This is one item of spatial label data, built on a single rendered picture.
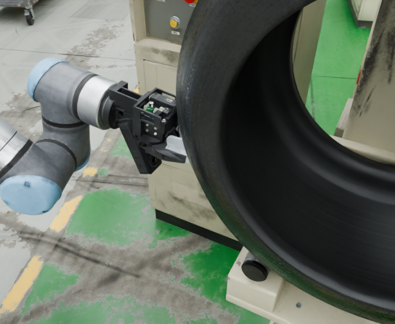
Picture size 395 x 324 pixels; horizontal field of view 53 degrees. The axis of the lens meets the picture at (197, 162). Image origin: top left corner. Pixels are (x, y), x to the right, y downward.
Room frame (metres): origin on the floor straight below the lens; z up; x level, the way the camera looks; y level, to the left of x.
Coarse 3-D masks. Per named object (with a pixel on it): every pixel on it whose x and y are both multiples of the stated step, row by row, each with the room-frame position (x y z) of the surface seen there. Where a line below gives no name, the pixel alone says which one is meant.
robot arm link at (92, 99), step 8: (96, 80) 0.62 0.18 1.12; (104, 80) 0.62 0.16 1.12; (112, 80) 0.63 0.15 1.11; (88, 88) 0.60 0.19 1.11; (96, 88) 0.60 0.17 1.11; (104, 88) 0.60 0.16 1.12; (80, 96) 0.59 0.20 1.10; (88, 96) 0.59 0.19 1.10; (96, 96) 0.59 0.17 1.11; (104, 96) 0.59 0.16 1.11; (80, 104) 0.59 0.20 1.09; (88, 104) 0.58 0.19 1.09; (96, 104) 0.58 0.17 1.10; (104, 104) 0.59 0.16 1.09; (80, 112) 0.59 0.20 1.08; (88, 112) 0.58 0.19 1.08; (96, 112) 0.57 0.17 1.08; (88, 120) 0.58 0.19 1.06; (96, 120) 0.57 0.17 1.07; (104, 128) 0.59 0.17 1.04
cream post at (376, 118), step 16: (384, 0) 0.68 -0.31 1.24; (384, 16) 0.68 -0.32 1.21; (384, 32) 0.68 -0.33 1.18; (368, 48) 0.70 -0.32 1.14; (384, 48) 0.67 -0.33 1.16; (368, 64) 0.68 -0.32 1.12; (384, 64) 0.67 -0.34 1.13; (368, 80) 0.68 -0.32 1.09; (384, 80) 0.66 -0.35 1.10; (368, 96) 0.67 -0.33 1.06; (384, 96) 0.66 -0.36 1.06; (352, 112) 0.68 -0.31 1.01; (368, 112) 0.67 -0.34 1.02; (384, 112) 0.66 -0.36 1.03; (352, 128) 0.68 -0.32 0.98; (368, 128) 0.66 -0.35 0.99; (384, 128) 0.65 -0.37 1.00; (368, 144) 0.66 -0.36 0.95; (384, 144) 0.65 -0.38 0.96
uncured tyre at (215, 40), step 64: (256, 0) 0.37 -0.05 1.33; (192, 64) 0.41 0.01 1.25; (256, 64) 0.64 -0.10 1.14; (192, 128) 0.40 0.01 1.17; (256, 128) 0.60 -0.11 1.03; (320, 128) 0.62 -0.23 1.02; (256, 192) 0.49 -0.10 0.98; (320, 192) 0.54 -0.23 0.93; (384, 192) 0.53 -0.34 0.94; (256, 256) 0.36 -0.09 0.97; (320, 256) 0.40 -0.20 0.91; (384, 256) 0.40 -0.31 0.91; (384, 320) 0.27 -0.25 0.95
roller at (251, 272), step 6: (246, 258) 0.40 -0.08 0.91; (252, 258) 0.39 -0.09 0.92; (246, 264) 0.39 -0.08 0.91; (252, 264) 0.38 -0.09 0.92; (258, 264) 0.38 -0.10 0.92; (246, 270) 0.38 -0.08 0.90; (252, 270) 0.38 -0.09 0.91; (258, 270) 0.38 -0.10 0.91; (264, 270) 0.38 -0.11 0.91; (246, 276) 0.38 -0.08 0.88; (252, 276) 0.38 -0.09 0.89; (258, 276) 0.38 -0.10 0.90; (264, 276) 0.37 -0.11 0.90
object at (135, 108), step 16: (112, 96) 0.59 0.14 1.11; (128, 96) 0.57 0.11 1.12; (144, 96) 0.58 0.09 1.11; (160, 96) 0.59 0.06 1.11; (112, 112) 0.58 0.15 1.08; (128, 112) 0.58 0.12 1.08; (144, 112) 0.54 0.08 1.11; (160, 112) 0.55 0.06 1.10; (176, 112) 0.58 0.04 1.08; (112, 128) 0.58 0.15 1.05; (144, 128) 0.55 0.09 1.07; (160, 128) 0.54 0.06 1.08; (144, 144) 0.55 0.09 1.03
